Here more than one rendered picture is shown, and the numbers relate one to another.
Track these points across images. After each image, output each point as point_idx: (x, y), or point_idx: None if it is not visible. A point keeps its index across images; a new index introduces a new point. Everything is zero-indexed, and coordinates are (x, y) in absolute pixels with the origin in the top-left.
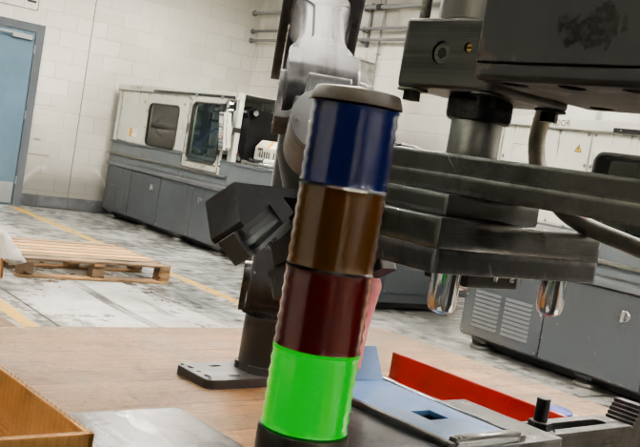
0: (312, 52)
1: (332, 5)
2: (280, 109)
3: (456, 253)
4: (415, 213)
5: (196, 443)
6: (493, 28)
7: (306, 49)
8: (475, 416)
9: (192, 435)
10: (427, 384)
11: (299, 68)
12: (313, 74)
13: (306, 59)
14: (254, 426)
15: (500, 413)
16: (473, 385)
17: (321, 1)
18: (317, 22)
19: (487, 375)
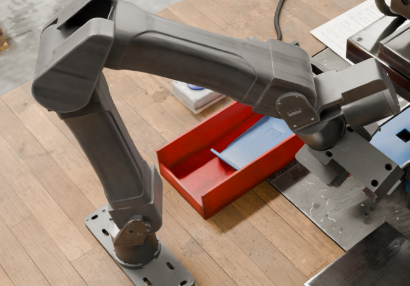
0: (279, 65)
1: (146, 16)
2: (316, 113)
3: None
4: None
5: (373, 264)
6: None
7: (274, 67)
8: (393, 116)
9: (358, 268)
10: (190, 141)
11: (310, 82)
12: (382, 77)
13: (295, 74)
14: (271, 247)
15: (240, 109)
16: (220, 113)
17: (140, 22)
18: (203, 42)
19: (30, 105)
